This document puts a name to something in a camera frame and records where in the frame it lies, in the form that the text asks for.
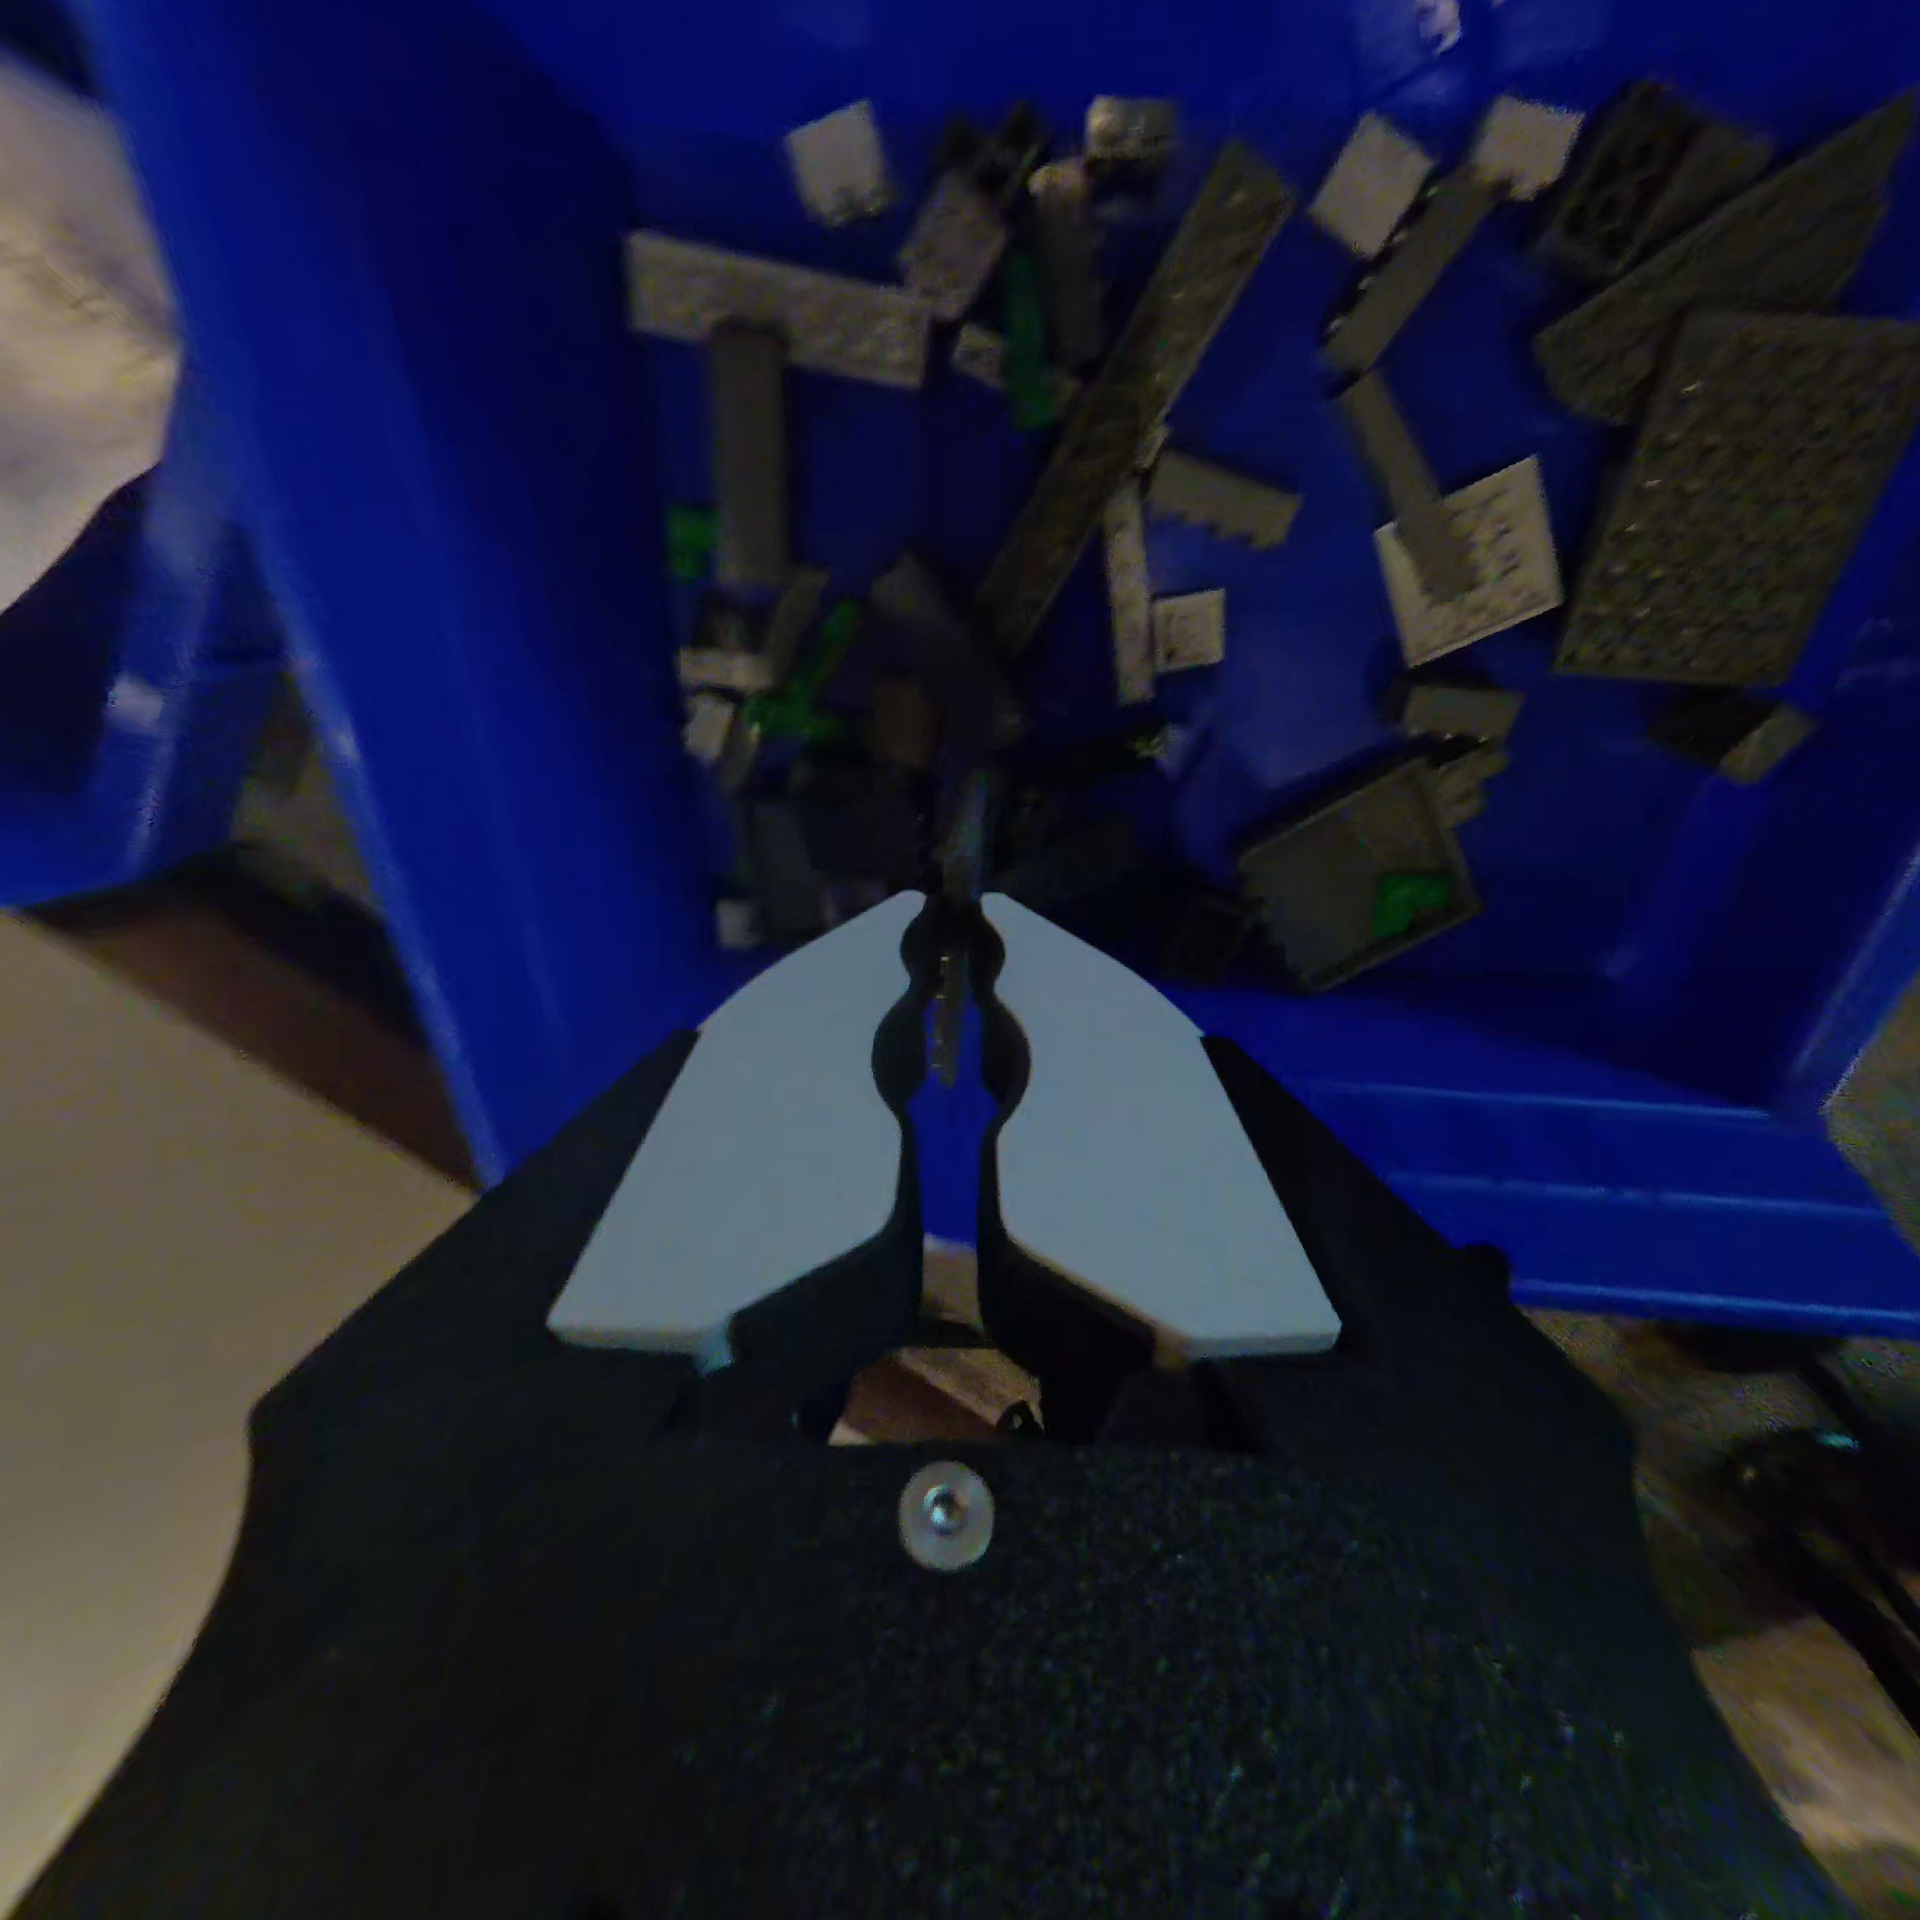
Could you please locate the thin dark grey plate brick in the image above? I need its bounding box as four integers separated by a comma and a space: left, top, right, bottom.
928, 765, 1004, 1089

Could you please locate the white plastic bag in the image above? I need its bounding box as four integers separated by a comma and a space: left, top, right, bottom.
0, 61, 186, 615

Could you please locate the blue plastic bin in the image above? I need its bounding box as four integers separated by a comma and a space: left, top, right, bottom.
0, 495, 302, 910
66, 0, 1920, 1336

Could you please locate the pile of grey toy bricks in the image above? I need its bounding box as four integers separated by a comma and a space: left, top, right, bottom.
622, 81, 1920, 999

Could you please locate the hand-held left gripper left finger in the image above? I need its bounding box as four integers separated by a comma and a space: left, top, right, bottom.
546, 892, 928, 1379

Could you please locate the grey desk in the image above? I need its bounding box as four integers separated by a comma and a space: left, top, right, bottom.
0, 912, 487, 1908

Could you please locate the black office chair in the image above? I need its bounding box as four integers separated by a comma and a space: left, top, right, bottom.
1723, 1342, 1920, 1690

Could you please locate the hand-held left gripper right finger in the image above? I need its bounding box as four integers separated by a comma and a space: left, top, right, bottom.
977, 893, 1342, 1376

